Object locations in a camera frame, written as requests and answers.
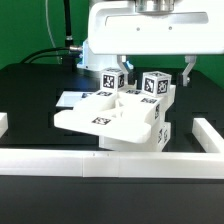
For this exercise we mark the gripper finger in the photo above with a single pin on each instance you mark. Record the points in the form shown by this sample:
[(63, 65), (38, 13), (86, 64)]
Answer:
[(183, 78), (127, 71)]

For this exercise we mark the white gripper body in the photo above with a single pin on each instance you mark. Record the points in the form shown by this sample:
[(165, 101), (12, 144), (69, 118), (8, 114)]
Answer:
[(194, 27)]

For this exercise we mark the white chair back frame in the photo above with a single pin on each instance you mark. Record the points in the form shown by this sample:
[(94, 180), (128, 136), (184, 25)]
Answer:
[(97, 119)]

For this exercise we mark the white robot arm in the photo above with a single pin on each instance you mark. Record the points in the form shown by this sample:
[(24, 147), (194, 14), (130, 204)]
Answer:
[(97, 62)]

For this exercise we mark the white sheet with markers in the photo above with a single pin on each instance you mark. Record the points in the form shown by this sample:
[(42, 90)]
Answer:
[(76, 99)]

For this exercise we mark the white block left edge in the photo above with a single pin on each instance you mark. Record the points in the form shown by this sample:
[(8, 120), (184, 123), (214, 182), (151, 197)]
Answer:
[(3, 123)]

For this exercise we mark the white U-shaped obstacle fence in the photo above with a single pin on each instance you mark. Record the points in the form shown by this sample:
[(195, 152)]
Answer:
[(206, 165)]

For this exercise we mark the black hose upright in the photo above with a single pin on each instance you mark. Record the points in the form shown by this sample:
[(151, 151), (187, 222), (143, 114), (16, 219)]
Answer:
[(68, 28)]

